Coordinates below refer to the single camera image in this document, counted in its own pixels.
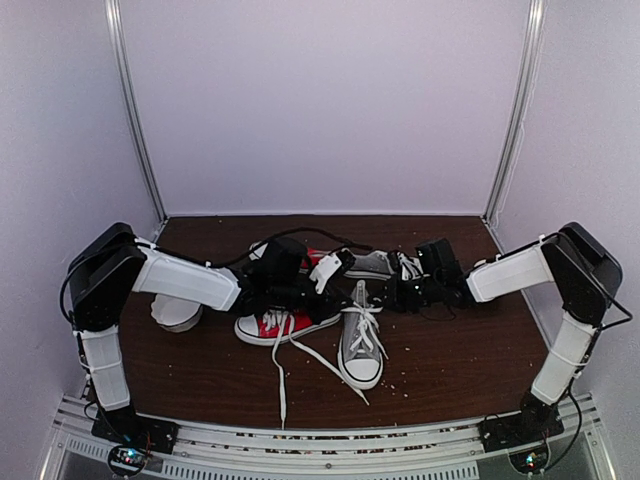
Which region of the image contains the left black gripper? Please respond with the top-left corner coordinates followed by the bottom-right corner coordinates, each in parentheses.
top-left (271, 278), bottom-right (353, 325)

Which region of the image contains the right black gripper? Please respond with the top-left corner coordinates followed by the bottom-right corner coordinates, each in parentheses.
top-left (368, 272), bottom-right (443, 313)

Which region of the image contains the grey sneaker with laces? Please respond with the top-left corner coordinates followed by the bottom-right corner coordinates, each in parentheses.
top-left (337, 280), bottom-right (388, 390)

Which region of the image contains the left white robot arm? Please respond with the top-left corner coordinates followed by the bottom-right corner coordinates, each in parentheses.
top-left (59, 223), bottom-right (355, 444)

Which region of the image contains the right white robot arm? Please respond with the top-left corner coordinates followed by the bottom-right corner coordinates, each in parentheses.
top-left (375, 222), bottom-right (623, 442)

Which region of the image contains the back red sneaker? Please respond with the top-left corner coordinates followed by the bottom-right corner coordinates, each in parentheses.
top-left (249, 242), bottom-right (329, 273)

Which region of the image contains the red sneaker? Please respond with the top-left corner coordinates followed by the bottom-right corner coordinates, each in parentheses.
top-left (249, 242), bottom-right (329, 273)
top-left (234, 309), bottom-right (347, 430)

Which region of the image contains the front red sneaker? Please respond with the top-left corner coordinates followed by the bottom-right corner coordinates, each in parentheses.
top-left (234, 309), bottom-right (347, 430)

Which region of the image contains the white fluted bowl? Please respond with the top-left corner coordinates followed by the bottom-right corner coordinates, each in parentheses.
top-left (151, 294), bottom-right (204, 333)

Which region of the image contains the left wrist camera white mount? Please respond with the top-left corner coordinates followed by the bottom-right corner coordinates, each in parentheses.
top-left (309, 249), bottom-right (355, 294)

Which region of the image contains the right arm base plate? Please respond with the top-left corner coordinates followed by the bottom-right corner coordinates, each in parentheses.
top-left (478, 413), bottom-right (564, 453)

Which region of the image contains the front aluminium rail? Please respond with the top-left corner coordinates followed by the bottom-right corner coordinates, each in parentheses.
top-left (39, 394), bottom-right (616, 480)

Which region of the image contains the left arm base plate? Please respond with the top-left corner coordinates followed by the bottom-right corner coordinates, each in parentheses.
top-left (91, 417), bottom-right (179, 454)

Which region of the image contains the right aluminium frame post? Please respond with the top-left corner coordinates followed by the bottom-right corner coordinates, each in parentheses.
top-left (484, 0), bottom-right (547, 228)

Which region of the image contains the aluminium frame post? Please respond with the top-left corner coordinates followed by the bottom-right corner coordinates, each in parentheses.
top-left (104, 0), bottom-right (168, 223)
top-left (484, 0), bottom-right (547, 228)

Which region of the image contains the left aluminium frame post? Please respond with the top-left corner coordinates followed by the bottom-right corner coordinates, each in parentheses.
top-left (104, 0), bottom-right (168, 223)

